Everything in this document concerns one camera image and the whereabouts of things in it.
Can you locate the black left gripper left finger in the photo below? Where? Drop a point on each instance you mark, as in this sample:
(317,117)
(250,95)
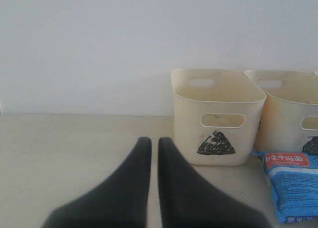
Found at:
(120,201)

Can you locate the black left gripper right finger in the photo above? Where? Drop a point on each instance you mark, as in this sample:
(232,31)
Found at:
(187,200)

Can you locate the blue instant noodle packet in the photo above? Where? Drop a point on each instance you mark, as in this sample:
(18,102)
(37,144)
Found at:
(293,182)

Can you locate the cream bin triangle mark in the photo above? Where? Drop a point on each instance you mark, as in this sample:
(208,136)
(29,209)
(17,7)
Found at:
(216,114)

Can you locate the cream bin square mark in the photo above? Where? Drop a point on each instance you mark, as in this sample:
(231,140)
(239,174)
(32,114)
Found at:
(289,121)

